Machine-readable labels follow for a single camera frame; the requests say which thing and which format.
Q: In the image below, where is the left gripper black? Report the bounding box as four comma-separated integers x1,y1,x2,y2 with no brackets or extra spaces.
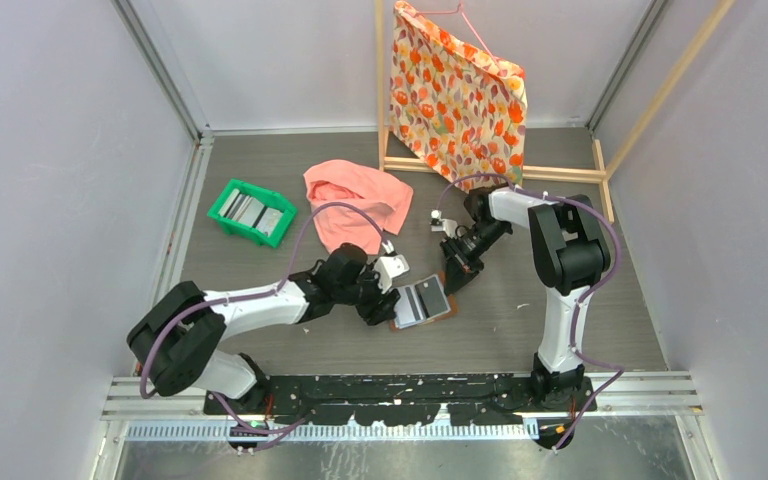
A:
334,260,399,325

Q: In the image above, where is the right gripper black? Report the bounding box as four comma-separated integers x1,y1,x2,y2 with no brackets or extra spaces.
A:
441,219,511,296

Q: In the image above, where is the grey credit card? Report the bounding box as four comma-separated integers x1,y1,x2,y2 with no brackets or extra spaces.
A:
415,275,451,320

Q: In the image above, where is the brown leather card holder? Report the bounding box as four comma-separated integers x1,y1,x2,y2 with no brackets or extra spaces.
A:
390,273,458,331

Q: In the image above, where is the green card tray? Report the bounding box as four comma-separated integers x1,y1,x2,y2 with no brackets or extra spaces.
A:
207,179,298,248

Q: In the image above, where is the stack of cards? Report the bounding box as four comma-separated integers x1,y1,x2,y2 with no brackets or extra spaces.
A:
218,188,283,237

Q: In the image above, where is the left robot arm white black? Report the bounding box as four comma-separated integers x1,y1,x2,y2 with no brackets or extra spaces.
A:
126,243,409,414

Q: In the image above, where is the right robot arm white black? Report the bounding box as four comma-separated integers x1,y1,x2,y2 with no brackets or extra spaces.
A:
430,185,612,411

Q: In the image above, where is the pink cloth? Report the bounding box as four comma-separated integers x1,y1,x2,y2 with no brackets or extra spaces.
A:
303,159,414,255

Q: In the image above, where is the floral fabric bag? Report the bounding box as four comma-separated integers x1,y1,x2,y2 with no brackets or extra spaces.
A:
388,1,528,191

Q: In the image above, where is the pink hanger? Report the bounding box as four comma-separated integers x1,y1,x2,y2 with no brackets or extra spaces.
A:
419,0,497,63

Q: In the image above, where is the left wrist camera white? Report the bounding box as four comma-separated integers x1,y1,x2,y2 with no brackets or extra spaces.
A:
373,254,410,293

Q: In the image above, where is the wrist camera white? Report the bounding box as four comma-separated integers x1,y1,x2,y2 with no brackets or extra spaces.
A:
429,209,459,238
373,254,410,293

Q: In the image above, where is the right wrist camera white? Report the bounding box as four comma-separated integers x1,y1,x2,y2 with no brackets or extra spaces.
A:
429,209,459,238

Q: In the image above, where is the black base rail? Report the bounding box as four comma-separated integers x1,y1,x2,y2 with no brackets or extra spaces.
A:
227,373,594,427

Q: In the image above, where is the wooden rack frame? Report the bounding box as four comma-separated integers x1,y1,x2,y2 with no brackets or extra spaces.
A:
373,1,735,220

